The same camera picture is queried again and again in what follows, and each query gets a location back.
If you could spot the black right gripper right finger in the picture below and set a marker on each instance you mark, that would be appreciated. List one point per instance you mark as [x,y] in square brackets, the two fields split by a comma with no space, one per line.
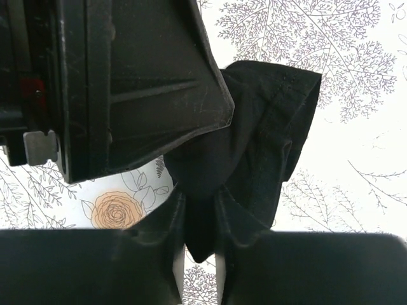
[258,266]

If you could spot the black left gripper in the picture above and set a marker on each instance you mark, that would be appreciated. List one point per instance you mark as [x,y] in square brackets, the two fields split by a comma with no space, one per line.
[32,123]

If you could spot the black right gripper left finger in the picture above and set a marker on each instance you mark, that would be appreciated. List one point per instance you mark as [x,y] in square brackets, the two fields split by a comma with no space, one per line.
[140,265]

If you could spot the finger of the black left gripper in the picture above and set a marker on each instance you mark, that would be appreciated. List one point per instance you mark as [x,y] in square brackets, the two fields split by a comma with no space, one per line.
[136,80]

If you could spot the black underwear beige waistband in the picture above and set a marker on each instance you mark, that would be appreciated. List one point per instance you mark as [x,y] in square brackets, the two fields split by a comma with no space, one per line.
[252,158]

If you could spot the floral patterned table mat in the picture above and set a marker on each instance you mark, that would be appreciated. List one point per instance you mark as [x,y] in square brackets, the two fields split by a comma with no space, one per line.
[327,37]

